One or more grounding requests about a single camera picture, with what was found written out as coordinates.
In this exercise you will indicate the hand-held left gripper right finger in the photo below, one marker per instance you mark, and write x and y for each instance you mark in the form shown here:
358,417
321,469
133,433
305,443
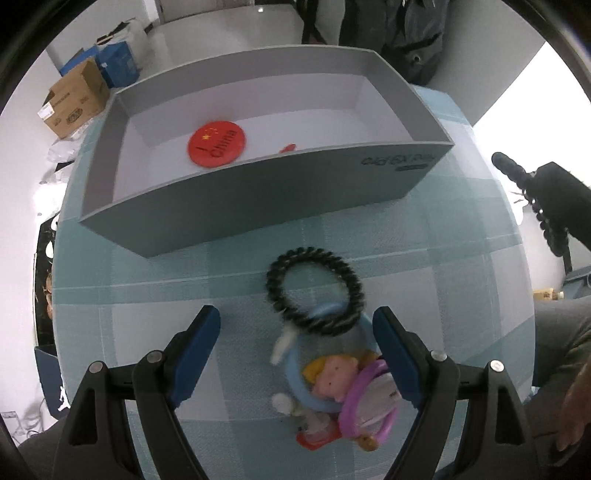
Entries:
392,355

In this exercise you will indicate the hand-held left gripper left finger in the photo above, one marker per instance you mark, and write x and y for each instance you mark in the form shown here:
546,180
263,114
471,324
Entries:
198,350

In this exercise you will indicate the grey cardboard box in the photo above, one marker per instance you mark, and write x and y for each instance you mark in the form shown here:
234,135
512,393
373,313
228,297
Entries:
277,194

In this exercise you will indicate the person's right hand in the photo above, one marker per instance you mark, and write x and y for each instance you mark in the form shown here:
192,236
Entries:
575,415

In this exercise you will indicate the small brown figurines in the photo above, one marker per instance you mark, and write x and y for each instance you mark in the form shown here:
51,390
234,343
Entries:
549,294

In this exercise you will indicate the red card in clear wrap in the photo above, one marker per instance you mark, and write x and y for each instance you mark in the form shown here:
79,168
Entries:
314,438

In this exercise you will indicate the person's grey trousers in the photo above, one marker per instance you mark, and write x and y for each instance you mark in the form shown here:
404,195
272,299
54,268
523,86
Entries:
554,332

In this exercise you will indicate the navy bag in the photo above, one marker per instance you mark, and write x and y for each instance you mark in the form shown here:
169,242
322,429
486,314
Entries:
51,383

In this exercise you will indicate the red round badge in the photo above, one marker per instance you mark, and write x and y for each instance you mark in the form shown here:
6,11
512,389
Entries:
217,147

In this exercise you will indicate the dark grey backpack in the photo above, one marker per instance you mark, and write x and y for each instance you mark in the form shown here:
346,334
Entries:
406,46

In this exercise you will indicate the small red trinket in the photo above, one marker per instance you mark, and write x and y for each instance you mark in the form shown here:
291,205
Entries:
288,148

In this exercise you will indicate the clear plastic bag pile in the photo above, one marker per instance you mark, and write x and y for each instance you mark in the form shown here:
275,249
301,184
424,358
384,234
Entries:
67,147

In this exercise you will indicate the brown cardboard carton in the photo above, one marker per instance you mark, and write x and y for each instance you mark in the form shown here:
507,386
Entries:
74,101

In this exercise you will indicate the blue printed carton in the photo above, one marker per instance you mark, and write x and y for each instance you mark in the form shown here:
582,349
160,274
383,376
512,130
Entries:
117,62
76,60

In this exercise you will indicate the white plastic bag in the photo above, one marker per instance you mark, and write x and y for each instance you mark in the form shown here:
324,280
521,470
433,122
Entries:
124,32

